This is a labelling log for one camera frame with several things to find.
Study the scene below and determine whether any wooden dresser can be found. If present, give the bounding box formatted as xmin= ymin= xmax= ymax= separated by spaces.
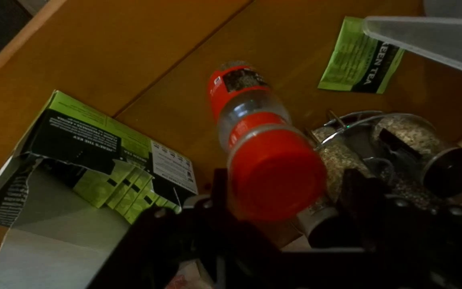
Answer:
xmin=0 ymin=0 xmax=462 ymax=289

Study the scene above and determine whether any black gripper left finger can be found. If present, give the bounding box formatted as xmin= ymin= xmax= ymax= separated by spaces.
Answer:
xmin=88 ymin=167 xmax=232 ymax=289

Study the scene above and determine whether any clear plastic measuring jug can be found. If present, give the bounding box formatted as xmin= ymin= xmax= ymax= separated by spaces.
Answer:
xmin=362 ymin=0 xmax=462 ymax=82

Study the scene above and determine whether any red capped spice container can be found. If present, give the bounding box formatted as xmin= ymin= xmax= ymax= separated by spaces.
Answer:
xmin=206 ymin=59 xmax=330 ymax=225

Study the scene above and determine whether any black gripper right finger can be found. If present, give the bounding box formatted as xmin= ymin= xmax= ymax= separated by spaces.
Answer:
xmin=339 ymin=167 xmax=462 ymax=289

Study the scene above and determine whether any green tea box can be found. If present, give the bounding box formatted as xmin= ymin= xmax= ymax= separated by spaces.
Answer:
xmin=0 ymin=88 xmax=200 ymax=233

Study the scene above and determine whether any green tea bag packet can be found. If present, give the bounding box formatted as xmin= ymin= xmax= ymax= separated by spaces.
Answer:
xmin=315 ymin=14 xmax=407 ymax=96

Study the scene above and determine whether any wire spice rack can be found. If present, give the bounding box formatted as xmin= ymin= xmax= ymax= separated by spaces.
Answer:
xmin=309 ymin=107 xmax=462 ymax=216

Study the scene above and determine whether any glass spice jar black cap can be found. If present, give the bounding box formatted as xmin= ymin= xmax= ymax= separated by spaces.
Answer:
xmin=373 ymin=114 xmax=462 ymax=197
xmin=311 ymin=125 xmax=372 ymax=189

